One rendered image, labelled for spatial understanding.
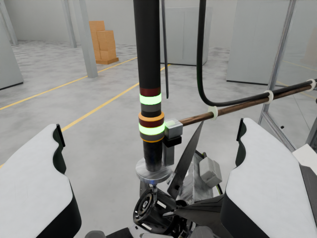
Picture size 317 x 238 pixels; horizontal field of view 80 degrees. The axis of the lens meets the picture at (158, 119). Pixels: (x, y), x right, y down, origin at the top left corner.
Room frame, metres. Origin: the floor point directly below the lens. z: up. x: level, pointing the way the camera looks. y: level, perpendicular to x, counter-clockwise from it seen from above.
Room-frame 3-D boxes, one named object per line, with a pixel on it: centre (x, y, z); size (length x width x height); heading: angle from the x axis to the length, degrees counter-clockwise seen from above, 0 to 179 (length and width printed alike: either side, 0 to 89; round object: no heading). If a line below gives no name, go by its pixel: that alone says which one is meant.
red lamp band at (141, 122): (0.28, 0.01, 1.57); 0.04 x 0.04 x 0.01
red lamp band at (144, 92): (0.28, 0.01, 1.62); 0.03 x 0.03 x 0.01
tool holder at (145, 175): (0.29, 0.00, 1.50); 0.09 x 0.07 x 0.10; 116
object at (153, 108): (0.28, 0.01, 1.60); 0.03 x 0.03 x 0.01
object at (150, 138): (0.28, 0.01, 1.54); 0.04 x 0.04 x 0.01
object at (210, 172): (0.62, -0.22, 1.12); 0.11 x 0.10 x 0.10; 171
